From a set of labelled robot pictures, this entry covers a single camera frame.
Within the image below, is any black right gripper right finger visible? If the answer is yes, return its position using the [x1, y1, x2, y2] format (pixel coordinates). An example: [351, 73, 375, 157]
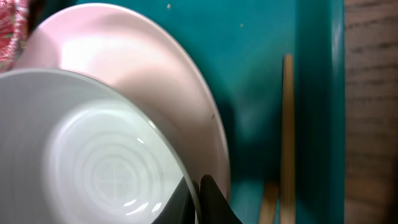
[200, 175, 242, 224]

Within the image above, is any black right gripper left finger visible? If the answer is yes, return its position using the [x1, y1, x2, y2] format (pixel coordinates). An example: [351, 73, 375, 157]
[152, 179, 196, 224]

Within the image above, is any wooden chopstick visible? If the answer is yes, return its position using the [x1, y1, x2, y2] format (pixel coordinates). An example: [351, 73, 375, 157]
[258, 182, 279, 224]
[280, 54, 296, 224]

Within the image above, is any white bowl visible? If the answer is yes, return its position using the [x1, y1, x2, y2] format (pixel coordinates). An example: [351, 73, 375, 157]
[1, 68, 201, 224]

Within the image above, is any large pink plate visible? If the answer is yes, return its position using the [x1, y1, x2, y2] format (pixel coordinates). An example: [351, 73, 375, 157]
[14, 3, 231, 198]

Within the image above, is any teal tray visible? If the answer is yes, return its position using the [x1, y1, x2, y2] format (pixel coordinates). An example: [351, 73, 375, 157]
[43, 0, 346, 224]

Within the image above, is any red snack wrapper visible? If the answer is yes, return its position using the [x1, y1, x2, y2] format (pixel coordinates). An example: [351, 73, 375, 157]
[1, 0, 29, 72]

